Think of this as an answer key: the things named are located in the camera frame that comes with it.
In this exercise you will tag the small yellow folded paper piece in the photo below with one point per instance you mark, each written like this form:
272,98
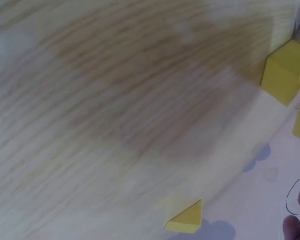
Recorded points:
187,220

